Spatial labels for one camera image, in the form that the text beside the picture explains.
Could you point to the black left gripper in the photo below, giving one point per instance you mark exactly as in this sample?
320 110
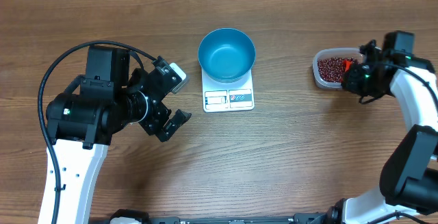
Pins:
152 126

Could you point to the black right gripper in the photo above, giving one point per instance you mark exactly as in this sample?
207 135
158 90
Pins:
349 84

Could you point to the red scoop blue handle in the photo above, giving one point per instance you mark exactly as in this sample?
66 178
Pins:
346 64

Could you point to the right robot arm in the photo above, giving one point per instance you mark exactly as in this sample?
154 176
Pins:
407 186

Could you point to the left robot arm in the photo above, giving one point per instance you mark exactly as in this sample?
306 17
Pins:
79 126

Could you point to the white digital kitchen scale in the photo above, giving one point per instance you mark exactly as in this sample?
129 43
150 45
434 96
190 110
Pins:
228 97

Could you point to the blue metal bowl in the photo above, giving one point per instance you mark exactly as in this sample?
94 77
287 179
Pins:
226 54

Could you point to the red beans pile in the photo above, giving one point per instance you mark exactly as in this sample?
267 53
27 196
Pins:
330 69

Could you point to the clear plastic container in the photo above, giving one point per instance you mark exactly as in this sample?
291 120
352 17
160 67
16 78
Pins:
346 52

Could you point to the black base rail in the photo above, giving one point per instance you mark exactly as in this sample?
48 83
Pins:
236 220

